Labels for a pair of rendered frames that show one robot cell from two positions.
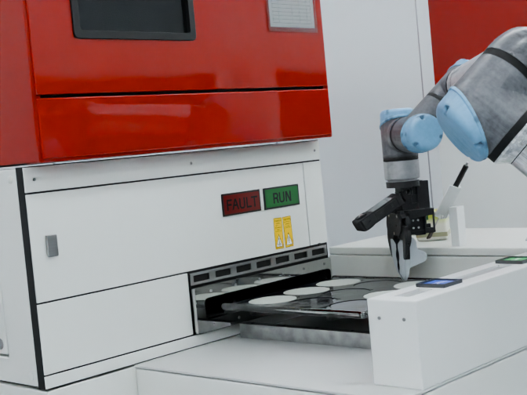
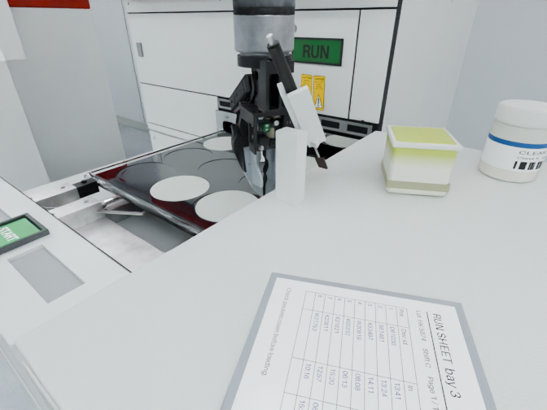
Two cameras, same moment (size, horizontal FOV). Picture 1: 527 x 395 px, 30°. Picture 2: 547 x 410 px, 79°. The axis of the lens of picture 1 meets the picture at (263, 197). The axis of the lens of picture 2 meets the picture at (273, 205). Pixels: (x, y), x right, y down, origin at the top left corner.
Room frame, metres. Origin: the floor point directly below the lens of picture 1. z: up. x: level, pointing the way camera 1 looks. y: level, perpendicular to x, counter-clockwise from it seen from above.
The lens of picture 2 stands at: (2.06, -0.76, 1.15)
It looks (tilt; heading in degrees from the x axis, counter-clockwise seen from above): 29 degrees down; 84
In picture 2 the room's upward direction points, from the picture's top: straight up
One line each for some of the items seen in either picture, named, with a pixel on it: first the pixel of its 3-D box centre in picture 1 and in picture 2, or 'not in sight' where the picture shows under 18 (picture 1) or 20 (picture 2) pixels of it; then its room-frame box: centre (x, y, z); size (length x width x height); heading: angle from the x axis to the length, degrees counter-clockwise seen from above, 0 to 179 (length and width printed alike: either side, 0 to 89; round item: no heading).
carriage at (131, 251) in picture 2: not in sight; (102, 250); (1.85, -0.36, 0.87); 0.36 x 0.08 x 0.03; 137
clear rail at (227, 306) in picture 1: (288, 310); (167, 150); (1.89, -0.03, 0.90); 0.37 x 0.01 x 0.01; 47
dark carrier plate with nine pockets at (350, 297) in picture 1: (346, 293); (224, 169); (2.02, -0.15, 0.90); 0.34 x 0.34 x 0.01; 47
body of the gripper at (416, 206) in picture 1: (408, 208); (267, 103); (2.10, -0.31, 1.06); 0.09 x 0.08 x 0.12; 107
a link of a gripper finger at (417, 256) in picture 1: (413, 259); (257, 176); (2.08, -0.31, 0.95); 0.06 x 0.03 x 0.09; 107
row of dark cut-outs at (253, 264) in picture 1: (263, 263); (283, 115); (2.16, 0.02, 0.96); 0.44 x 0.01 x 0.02; 137
